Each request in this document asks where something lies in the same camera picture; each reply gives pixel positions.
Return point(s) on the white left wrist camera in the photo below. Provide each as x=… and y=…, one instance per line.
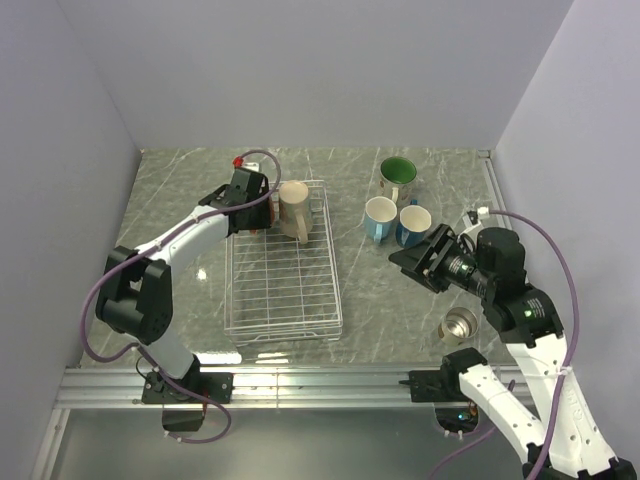
x=240, y=162

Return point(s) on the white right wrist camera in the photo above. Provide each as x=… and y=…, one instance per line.
x=473, y=220

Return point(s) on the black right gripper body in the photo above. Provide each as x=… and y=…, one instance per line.
x=451, y=258

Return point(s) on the light blue mug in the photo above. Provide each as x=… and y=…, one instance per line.
x=380, y=214

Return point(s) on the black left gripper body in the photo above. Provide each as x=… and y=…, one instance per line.
x=260, y=217

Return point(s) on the dark blue mug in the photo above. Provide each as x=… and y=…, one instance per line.
x=413, y=224

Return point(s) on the white wire dish rack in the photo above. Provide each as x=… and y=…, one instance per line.
x=278, y=289

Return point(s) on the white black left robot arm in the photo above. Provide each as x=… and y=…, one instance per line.
x=137, y=301

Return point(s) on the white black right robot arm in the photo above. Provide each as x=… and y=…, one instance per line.
x=560, y=438

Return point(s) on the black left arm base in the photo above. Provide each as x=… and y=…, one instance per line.
x=187, y=402

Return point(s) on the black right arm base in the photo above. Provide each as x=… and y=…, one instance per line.
x=454, y=413

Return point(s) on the stainless steel cup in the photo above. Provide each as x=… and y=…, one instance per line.
x=458, y=326

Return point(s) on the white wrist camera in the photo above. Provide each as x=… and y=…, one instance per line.
x=240, y=162
x=473, y=220

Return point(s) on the aluminium mounting rail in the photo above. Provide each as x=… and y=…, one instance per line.
x=287, y=422

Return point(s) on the cream mug green inside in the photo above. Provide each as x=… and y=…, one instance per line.
x=397, y=176

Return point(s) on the beige tall printed mug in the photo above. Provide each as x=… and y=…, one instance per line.
x=295, y=216

